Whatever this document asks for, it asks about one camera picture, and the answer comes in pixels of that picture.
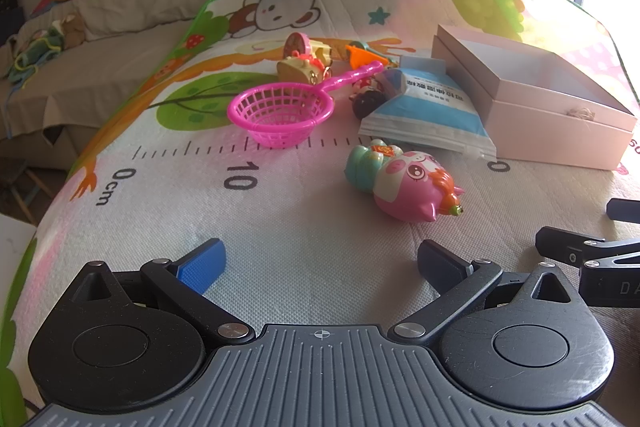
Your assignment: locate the pink pig doll toy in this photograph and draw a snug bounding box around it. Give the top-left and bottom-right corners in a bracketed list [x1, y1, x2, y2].
[345, 139, 467, 224]

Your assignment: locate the blue and white packet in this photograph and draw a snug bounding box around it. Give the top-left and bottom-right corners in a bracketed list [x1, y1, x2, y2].
[357, 57, 498, 159]

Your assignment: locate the pink plastic toy strainer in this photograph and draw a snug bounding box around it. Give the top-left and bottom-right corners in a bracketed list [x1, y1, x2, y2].
[227, 61, 386, 148]

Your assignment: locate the pink cardboard box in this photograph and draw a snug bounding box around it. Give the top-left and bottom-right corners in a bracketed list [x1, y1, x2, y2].
[431, 24, 640, 171]

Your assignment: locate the brown plush toy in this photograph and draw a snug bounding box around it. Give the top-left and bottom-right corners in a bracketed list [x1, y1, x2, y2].
[60, 13, 89, 50]

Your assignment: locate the orange toy pumpkin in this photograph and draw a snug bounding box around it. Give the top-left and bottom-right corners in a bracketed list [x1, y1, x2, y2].
[345, 44, 375, 64]

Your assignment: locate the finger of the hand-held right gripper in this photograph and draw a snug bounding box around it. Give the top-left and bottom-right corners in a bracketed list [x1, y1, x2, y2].
[535, 227, 640, 266]
[606, 198, 640, 224]

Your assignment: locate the beige covered sofa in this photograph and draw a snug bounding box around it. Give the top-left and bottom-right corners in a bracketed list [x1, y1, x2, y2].
[0, 0, 321, 168]

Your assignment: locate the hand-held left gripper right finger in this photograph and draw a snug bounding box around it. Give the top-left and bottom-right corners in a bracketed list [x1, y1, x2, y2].
[390, 239, 581, 348]

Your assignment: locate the printed cartoon play mat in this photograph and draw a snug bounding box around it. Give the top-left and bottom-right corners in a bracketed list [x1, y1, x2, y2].
[0, 0, 640, 427]

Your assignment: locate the small dark-haired doll figure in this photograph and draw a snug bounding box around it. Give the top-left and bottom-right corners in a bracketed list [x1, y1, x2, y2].
[351, 76, 388, 120]

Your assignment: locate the green knitted cloth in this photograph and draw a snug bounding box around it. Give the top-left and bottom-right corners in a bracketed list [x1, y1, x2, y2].
[7, 26, 64, 86]

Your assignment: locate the wooden stool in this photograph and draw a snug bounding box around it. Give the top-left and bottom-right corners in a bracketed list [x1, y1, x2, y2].
[9, 159, 52, 224]

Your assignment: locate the yellow cupcake toy keychain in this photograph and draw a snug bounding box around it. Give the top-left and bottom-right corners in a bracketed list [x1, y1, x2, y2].
[276, 32, 336, 86]

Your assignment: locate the black cabinet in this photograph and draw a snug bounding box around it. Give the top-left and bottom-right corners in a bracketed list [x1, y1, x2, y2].
[0, 0, 24, 44]

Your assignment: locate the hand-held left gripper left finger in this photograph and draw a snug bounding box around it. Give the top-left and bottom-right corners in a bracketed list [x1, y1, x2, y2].
[75, 238, 253, 344]

